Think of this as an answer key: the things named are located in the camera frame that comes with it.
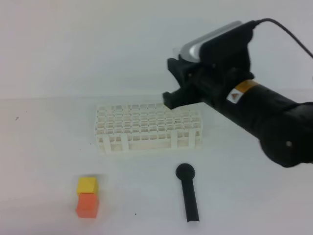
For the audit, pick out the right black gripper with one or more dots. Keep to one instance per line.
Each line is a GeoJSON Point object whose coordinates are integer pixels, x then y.
{"type": "Point", "coordinates": [197, 83]}

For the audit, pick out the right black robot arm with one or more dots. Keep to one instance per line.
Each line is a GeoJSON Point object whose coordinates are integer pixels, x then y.
{"type": "Point", "coordinates": [283, 127]}

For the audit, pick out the white test tube rack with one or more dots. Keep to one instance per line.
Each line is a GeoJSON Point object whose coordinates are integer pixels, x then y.
{"type": "Point", "coordinates": [143, 127]}

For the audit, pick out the black plastic scoop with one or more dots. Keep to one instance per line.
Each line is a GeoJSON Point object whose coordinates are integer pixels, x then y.
{"type": "Point", "coordinates": [186, 173]}

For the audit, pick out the yellow cube block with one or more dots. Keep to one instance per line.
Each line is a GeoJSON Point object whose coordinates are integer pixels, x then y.
{"type": "Point", "coordinates": [87, 185]}

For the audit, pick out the orange cube block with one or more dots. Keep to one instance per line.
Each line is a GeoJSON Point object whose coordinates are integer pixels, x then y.
{"type": "Point", "coordinates": [88, 205]}

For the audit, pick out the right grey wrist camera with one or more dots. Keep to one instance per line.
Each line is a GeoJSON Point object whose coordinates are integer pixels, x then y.
{"type": "Point", "coordinates": [226, 46]}

